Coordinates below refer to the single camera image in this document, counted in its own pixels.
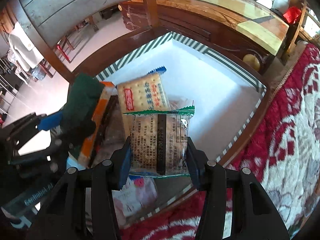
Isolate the clear bag of nuts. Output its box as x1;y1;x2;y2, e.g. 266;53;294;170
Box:
94;98;186;163

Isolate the blue white cracker pack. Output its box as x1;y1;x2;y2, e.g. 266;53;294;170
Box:
117;65;172;140

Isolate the green striped white box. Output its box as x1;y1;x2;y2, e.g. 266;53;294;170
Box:
67;31;267;228

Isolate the floral fleece blanket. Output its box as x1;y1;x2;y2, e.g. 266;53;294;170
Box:
120;42;320;240

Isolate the wooden glass-top cabinet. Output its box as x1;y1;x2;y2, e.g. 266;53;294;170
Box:
118;0;291;75

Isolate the green edged clear biscuit pack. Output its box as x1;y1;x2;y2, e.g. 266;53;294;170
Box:
130;106;195;177

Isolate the dark green snack pack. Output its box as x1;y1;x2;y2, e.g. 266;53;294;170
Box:
60;73;104;157

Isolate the orange cracker pack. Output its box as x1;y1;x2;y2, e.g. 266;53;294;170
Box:
78;81;115;168

